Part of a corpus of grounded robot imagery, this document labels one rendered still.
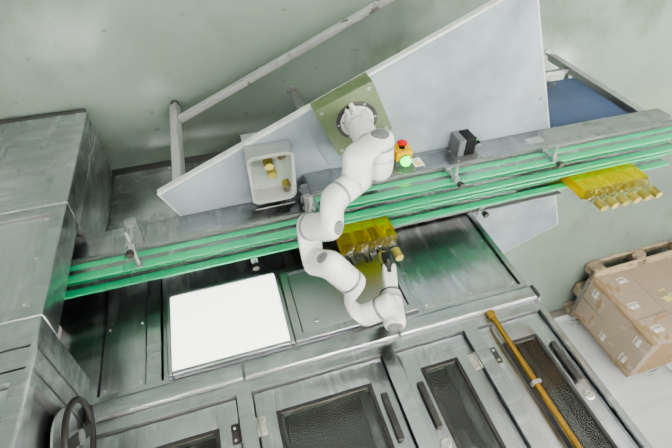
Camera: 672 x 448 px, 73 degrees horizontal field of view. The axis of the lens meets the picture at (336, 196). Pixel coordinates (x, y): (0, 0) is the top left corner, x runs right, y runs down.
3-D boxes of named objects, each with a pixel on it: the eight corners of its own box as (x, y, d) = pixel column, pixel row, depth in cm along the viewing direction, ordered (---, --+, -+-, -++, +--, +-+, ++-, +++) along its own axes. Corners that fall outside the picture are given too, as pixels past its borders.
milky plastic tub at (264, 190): (250, 192, 181) (253, 206, 175) (242, 146, 166) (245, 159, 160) (292, 184, 185) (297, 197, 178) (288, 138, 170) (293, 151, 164)
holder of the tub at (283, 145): (252, 201, 185) (255, 213, 179) (242, 146, 167) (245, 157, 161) (293, 193, 189) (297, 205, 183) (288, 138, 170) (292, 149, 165)
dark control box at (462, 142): (447, 146, 197) (457, 157, 191) (450, 130, 192) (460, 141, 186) (464, 143, 199) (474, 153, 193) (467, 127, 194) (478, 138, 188)
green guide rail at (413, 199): (314, 212, 181) (320, 226, 175) (314, 211, 180) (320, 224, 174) (664, 140, 218) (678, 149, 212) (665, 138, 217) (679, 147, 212)
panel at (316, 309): (167, 299, 174) (169, 381, 149) (165, 294, 172) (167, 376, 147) (385, 248, 193) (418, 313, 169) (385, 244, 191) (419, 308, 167)
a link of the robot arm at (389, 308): (365, 317, 142) (390, 305, 139) (363, 290, 150) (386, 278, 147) (392, 337, 150) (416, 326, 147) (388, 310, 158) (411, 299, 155)
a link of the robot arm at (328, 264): (375, 248, 139) (344, 245, 151) (331, 206, 129) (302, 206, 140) (350, 294, 132) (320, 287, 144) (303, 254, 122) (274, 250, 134)
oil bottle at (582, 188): (554, 175, 211) (596, 214, 191) (558, 165, 207) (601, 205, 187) (564, 173, 212) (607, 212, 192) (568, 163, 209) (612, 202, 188)
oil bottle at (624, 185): (584, 168, 215) (629, 206, 194) (589, 159, 211) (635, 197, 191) (594, 166, 216) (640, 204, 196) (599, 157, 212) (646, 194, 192)
